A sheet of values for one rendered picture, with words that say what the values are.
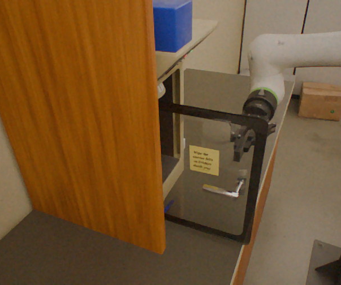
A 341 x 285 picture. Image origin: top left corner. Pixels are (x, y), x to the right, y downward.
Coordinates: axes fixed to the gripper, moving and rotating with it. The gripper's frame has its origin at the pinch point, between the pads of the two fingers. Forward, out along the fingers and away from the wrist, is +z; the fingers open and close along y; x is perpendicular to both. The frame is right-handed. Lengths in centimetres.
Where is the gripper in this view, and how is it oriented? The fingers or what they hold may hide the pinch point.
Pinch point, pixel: (240, 148)
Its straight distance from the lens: 81.4
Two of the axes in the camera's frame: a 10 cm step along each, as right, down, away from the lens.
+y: 9.1, 2.0, -3.6
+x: 0.3, 8.3, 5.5
